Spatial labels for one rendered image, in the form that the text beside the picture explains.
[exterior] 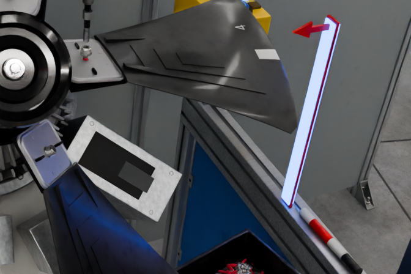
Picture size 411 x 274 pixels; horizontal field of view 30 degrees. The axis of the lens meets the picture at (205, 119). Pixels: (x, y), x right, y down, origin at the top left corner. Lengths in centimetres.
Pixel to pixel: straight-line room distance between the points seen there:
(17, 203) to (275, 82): 39
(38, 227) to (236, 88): 31
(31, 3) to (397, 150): 223
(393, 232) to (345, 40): 72
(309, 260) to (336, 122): 120
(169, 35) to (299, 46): 115
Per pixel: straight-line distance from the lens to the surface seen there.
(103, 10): 173
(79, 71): 86
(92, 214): 87
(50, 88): 81
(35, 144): 85
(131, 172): 98
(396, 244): 254
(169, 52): 92
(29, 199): 108
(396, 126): 307
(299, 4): 200
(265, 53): 99
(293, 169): 118
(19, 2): 86
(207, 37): 97
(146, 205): 99
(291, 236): 122
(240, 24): 101
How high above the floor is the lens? 165
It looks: 35 degrees down
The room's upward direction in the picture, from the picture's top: 9 degrees clockwise
